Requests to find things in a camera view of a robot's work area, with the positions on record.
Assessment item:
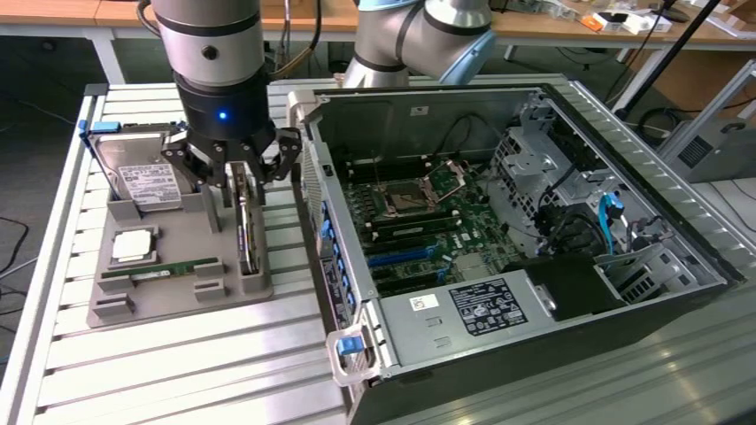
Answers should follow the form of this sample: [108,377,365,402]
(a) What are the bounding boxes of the long black expansion slot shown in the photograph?
[372,270,441,289]
[377,279,445,298]
[363,237,428,257]

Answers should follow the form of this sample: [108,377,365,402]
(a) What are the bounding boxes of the silver disk bay bracket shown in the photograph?
[593,242,701,307]

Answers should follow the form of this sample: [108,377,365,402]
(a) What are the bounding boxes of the green RAM stick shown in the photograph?
[100,259,219,281]

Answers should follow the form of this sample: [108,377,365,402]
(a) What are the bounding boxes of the silver locking lever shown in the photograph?
[369,149,384,196]

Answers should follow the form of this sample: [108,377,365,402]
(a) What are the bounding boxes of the grey computer tower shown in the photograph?
[672,117,756,185]

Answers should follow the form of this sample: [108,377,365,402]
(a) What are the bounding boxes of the black RAM slot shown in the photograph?
[347,157,429,174]
[347,161,431,178]
[345,152,429,169]
[349,166,432,183]

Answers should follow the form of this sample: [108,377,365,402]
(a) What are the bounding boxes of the black power cable bundle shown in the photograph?
[533,207,616,260]

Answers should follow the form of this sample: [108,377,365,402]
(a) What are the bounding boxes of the silver socket cover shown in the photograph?
[420,158,475,207]

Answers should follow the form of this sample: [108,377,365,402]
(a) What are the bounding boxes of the grey power supply unit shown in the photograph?
[376,268,561,369]

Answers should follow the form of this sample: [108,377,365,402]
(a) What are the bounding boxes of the black oval device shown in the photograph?
[653,3,691,24]

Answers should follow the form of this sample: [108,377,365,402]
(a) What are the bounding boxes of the hard disk with blue carrier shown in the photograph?
[76,119,196,205]

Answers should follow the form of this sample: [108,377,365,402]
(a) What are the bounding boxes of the graphics card with metal bracket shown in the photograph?
[227,161,264,274]

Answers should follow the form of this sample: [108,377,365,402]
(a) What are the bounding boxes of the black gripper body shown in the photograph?
[175,77,277,182]

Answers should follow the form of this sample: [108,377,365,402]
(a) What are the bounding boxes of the CPU socket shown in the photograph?
[379,180,437,219]

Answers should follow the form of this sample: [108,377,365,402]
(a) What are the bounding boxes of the silver CPU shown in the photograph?
[111,229,156,260]

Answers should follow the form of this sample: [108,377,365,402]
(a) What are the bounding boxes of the small white box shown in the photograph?
[624,15,672,36]

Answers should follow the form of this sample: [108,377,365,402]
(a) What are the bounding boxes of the blue expansion slot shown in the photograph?
[367,247,432,268]

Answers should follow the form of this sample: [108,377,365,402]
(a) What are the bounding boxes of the black open PC case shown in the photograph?
[285,81,747,425]

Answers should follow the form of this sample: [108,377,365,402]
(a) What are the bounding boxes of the silver chipset heat sink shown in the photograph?
[455,255,499,279]

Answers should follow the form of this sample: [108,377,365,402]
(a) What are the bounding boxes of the grey parts rack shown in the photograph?
[87,148,276,329]

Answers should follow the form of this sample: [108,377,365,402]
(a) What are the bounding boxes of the thin black wire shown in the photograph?
[432,112,503,158]

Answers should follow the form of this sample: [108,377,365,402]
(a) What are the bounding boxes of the white box with black tray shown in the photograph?
[592,11,631,34]

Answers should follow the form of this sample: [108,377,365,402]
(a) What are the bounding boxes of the blue disk wire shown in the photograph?
[596,190,628,257]

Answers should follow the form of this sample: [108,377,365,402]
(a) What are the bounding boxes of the green motherboard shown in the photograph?
[340,152,516,298]

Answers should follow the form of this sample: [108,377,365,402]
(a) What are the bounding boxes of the blue card retainer clips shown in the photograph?
[316,199,357,313]

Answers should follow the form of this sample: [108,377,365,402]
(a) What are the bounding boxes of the wooden desk with white frame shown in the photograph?
[0,0,363,85]
[493,0,756,114]

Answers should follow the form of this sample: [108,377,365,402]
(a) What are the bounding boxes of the black tripod pole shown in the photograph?
[611,0,725,114]

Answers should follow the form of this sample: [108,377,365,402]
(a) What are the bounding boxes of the silver metal drive cage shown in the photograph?
[491,93,623,210]

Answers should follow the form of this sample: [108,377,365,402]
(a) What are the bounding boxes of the black plastic air duct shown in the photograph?
[501,252,628,322]

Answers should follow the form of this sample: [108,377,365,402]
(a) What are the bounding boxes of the hanging arm cable bundle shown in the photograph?
[268,0,327,83]

